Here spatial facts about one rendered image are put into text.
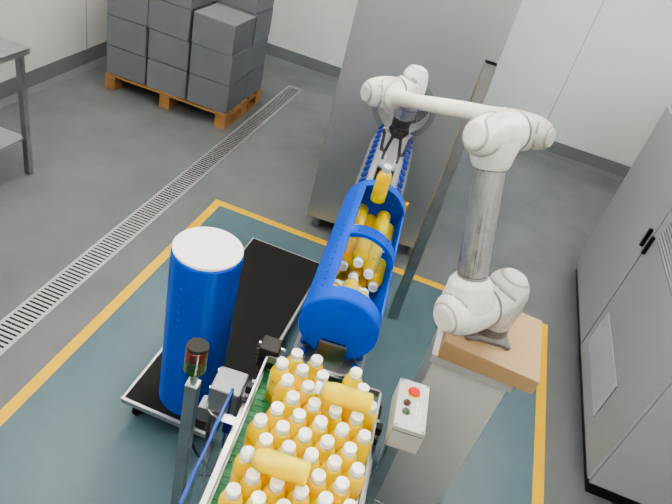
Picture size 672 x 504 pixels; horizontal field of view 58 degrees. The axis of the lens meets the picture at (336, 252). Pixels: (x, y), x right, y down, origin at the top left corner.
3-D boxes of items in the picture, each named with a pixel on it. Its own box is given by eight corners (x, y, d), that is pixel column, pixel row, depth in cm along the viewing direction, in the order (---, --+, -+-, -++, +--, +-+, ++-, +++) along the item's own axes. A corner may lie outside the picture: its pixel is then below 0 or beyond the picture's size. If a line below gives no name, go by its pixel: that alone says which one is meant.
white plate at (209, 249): (221, 279, 223) (220, 282, 224) (256, 243, 245) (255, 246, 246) (157, 250, 228) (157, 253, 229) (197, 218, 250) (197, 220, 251)
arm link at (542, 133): (523, 103, 203) (497, 104, 195) (569, 117, 190) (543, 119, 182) (512, 141, 208) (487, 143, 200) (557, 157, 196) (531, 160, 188)
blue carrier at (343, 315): (394, 240, 287) (413, 190, 271) (365, 370, 216) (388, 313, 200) (338, 221, 288) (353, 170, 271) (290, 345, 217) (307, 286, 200)
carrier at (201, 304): (199, 427, 275) (230, 385, 297) (221, 283, 224) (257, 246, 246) (146, 400, 280) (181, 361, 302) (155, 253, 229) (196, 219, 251)
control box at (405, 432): (420, 405, 202) (430, 385, 196) (415, 454, 186) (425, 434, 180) (392, 396, 202) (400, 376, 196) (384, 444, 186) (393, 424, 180)
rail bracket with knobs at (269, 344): (283, 361, 217) (288, 341, 211) (278, 375, 211) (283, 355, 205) (257, 353, 218) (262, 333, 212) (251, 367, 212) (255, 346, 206)
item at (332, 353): (339, 368, 217) (348, 344, 209) (338, 373, 215) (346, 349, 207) (313, 360, 217) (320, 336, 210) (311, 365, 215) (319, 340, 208)
